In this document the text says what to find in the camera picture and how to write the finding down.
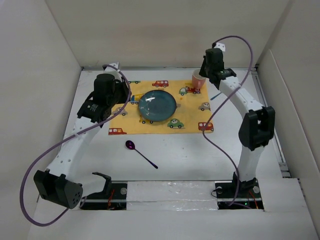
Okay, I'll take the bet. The purple metal spoon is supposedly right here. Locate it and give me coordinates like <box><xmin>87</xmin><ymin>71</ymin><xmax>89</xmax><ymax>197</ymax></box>
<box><xmin>125</xmin><ymin>140</ymin><xmax>159</xmax><ymax>169</ymax></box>

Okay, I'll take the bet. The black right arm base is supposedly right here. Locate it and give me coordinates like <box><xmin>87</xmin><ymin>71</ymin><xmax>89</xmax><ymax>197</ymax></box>
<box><xmin>211</xmin><ymin>180</ymin><xmax>264</xmax><ymax>210</ymax></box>

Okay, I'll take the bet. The pink ceramic mug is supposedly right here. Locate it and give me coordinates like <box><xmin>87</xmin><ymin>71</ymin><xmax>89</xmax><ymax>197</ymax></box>
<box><xmin>191</xmin><ymin>69</ymin><xmax>206</xmax><ymax>90</ymax></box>

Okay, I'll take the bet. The silver foil tape strip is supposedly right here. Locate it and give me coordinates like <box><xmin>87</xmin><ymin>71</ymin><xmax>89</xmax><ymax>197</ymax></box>
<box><xmin>126</xmin><ymin>181</ymin><xmax>218</xmax><ymax>211</ymax></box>

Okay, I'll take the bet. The yellow car-print placemat cloth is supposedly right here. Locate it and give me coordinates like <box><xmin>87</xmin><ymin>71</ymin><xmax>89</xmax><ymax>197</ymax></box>
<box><xmin>108</xmin><ymin>80</ymin><xmax>214</xmax><ymax>136</ymax></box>

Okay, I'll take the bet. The teal ceramic plate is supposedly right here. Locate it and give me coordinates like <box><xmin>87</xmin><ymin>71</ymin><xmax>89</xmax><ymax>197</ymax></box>
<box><xmin>138</xmin><ymin>90</ymin><xmax>177</xmax><ymax>122</ymax></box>

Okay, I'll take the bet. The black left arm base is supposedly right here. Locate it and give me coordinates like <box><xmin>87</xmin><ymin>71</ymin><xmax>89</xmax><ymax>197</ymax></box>
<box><xmin>79</xmin><ymin>172</ymin><xmax>128</xmax><ymax>211</ymax></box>

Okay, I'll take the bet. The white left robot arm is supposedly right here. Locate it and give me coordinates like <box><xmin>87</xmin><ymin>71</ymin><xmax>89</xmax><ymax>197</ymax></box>
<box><xmin>33</xmin><ymin>63</ymin><xmax>131</xmax><ymax>209</ymax></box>

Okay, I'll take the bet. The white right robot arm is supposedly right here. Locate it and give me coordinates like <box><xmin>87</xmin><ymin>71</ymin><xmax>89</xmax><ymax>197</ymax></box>
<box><xmin>199</xmin><ymin>46</ymin><xmax>276</xmax><ymax>197</ymax></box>

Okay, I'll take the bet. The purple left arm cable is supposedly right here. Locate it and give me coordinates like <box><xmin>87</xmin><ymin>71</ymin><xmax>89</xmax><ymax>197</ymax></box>
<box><xmin>19</xmin><ymin>65</ymin><xmax>133</xmax><ymax>228</ymax></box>

